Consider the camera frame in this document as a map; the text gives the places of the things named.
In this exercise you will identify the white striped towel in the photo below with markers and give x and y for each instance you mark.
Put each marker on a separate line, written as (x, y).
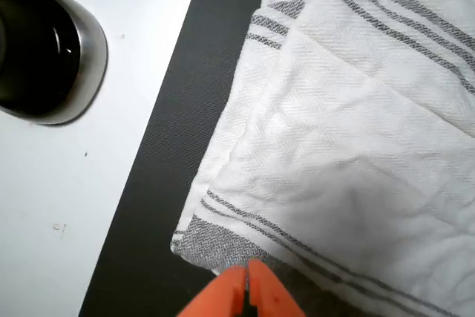
(334, 146)

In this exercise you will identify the black desk mat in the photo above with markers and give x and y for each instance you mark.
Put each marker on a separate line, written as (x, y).
(156, 146)

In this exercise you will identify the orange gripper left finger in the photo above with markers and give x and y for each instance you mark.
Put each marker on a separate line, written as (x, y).
(215, 302)

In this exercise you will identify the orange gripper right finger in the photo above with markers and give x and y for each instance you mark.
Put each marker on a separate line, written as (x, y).
(274, 302)

